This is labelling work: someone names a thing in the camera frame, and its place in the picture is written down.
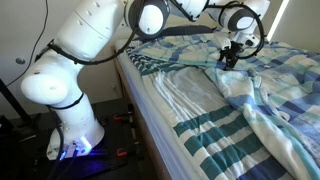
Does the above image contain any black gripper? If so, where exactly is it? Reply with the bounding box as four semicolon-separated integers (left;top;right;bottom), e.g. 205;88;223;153
219;41;243;71

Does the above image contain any blue white checkered blanket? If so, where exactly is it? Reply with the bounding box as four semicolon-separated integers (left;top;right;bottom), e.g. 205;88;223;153
129;34;320;180

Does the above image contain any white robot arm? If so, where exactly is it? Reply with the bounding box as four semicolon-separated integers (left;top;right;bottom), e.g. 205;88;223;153
21;0;270;160

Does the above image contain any striped bed sheet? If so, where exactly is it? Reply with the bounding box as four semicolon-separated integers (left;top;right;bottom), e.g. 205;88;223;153
128;49;293;180

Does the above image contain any black tripod stand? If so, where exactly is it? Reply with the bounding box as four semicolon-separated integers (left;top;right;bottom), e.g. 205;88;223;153
0;79;41;128

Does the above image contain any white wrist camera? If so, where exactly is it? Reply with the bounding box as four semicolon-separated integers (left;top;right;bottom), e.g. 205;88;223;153
214;32;231;50

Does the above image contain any red handled clamp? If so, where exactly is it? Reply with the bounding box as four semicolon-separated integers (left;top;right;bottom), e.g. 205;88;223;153
116;142;139;157
113;104;134;123

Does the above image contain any wooden bed frame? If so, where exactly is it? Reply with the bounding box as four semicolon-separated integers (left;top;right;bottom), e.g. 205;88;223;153
114;52;172;180

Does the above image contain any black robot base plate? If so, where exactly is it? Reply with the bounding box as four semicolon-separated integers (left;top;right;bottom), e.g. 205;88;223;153
20;113;145;180

